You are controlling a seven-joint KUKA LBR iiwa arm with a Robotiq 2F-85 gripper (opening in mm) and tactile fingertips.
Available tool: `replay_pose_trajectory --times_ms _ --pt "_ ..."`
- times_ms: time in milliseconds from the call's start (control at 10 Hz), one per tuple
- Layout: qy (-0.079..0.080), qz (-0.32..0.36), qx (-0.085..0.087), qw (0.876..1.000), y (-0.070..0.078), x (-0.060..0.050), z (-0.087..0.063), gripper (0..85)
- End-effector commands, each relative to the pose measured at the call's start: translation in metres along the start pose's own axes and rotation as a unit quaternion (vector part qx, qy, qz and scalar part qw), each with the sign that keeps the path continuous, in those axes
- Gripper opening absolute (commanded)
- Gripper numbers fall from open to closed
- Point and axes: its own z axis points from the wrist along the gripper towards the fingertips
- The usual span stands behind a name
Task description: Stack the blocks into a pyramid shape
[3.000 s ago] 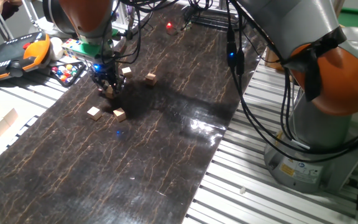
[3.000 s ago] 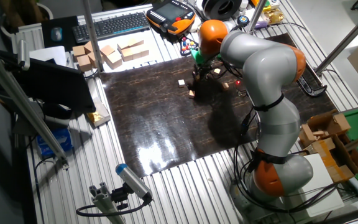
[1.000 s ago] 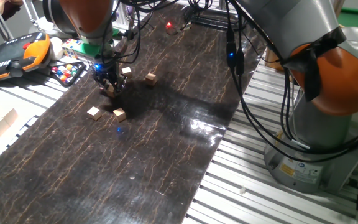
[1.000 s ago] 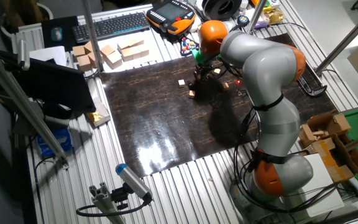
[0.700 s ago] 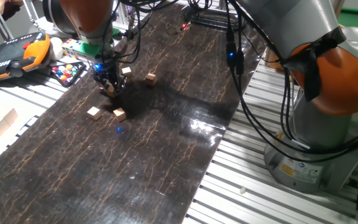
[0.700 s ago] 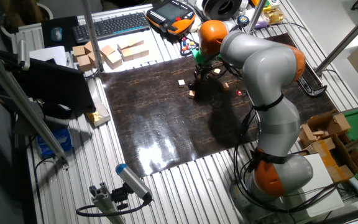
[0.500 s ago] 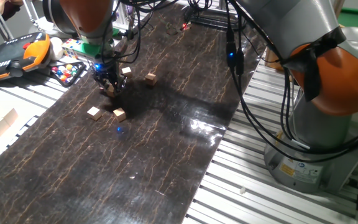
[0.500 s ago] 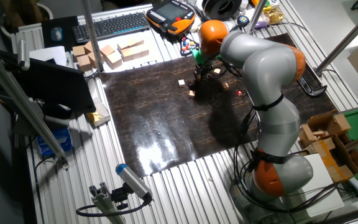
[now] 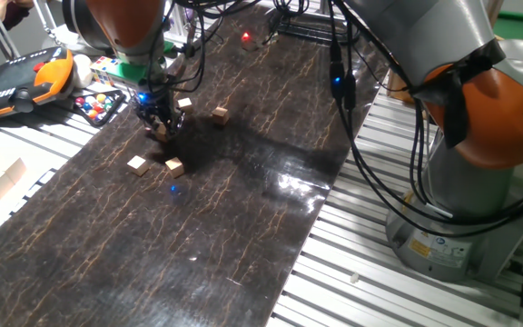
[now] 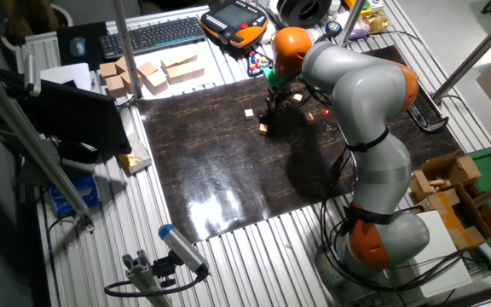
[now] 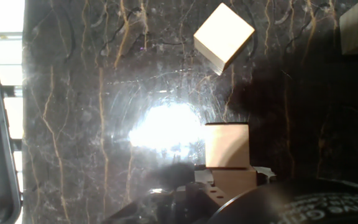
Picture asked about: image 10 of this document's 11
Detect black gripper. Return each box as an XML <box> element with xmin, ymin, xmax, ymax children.
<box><xmin>264</xmin><ymin>84</ymin><xmax>296</xmax><ymax>114</ymax></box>

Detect black triangular ball tray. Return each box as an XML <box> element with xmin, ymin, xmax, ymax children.
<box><xmin>246</xmin><ymin>49</ymin><xmax>274</xmax><ymax>78</ymax></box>

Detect small board with red light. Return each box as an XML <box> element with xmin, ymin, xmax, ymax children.
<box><xmin>321</xmin><ymin>108</ymin><xmax>340</xmax><ymax>133</ymax></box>

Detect black adapter with blue light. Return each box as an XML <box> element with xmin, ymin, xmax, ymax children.
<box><xmin>329</xmin><ymin>151</ymin><xmax>349</xmax><ymax>184</ymax></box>

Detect orange black teach pendant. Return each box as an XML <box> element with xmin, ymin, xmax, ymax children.
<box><xmin>199</xmin><ymin>0</ymin><xmax>270</xmax><ymax>49</ymax></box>

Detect round dark badge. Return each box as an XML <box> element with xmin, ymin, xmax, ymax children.
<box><xmin>325</xmin><ymin>20</ymin><xmax>344</xmax><ymax>38</ymax></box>

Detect golden transparent item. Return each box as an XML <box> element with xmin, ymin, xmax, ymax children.
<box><xmin>361</xmin><ymin>12</ymin><xmax>390</xmax><ymax>34</ymax></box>

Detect yellow and white small items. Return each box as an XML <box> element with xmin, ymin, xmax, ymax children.
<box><xmin>343</xmin><ymin>0</ymin><xmax>386</xmax><ymax>17</ymax></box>

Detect black keyboard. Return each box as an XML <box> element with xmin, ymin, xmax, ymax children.
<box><xmin>98</xmin><ymin>15</ymin><xmax>207</xmax><ymax>60</ymax></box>

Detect white box with gold foil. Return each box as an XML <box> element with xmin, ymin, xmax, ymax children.
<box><xmin>118</xmin><ymin>134</ymin><xmax>153</xmax><ymax>175</ymax></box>

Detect light wooden block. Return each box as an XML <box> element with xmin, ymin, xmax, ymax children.
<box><xmin>409</xmin><ymin>169</ymin><xmax>436</xmax><ymax>202</ymax></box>

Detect cardboard box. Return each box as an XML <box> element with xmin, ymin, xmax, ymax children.
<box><xmin>419</xmin><ymin>148</ymin><xmax>491</xmax><ymax>252</ymax></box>

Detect black monitor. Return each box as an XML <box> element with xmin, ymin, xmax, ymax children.
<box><xmin>0</xmin><ymin>67</ymin><xmax>132</xmax><ymax>157</ymax></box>

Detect grey blue computer mouse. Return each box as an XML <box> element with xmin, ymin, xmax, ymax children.
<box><xmin>69</xmin><ymin>36</ymin><xmax>87</xmax><ymax>58</ymax></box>

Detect white paper sheet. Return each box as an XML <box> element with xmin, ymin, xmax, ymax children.
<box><xmin>39</xmin><ymin>62</ymin><xmax>92</xmax><ymax>91</ymax></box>

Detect blue packet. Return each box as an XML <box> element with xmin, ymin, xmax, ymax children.
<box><xmin>49</xmin><ymin>175</ymin><xmax>101</xmax><ymax>217</ymax></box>

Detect short aluminium extrusion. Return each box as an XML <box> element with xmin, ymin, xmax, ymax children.
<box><xmin>121</xmin><ymin>249</ymin><xmax>173</xmax><ymax>307</ymax></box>

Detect black mouse pad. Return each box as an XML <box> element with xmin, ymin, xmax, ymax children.
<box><xmin>56</xmin><ymin>20</ymin><xmax>109</xmax><ymax>72</ymax></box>

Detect white board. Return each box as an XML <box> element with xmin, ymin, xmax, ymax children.
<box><xmin>411</xmin><ymin>211</ymin><xmax>473</xmax><ymax>298</ymax></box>

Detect long aluminium beam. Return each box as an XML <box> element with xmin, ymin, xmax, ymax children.
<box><xmin>0</xmin><ymin>59</ymin><xmax>96</xmax><ymax>234</ymax></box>

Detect white round rim bin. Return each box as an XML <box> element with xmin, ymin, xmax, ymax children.
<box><xmin>0</xmin><ymin>3</ymin><xmax>75</xmax><ymax>61</ymax></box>

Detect silver camera blue cap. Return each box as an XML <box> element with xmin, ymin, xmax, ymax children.
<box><xmin>158</xmin><ymin>223</ymin><xmax>211</xmax><ymax>276</ymax></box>

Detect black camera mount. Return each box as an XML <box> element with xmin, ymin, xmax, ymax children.
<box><xmin>151</xmin><ymin>251</ymin><xmax>187</xmax><ymax>289</ymax></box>

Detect black camera cable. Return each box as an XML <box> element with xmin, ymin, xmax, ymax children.
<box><xmin>103</xmin><ymin>268</ymin><xmax>211</xmax><ymax>298</ymax></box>

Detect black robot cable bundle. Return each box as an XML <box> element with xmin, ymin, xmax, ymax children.
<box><xmin>320</xmin><ymin>84</ymin><xmax>468</xmax><ymax>295</ymax></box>

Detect silver camera on beam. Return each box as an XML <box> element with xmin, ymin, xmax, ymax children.
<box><xmin>23</xmin><ymin>53</ymin><xmax>42</xmax><ymax>97</ymax></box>

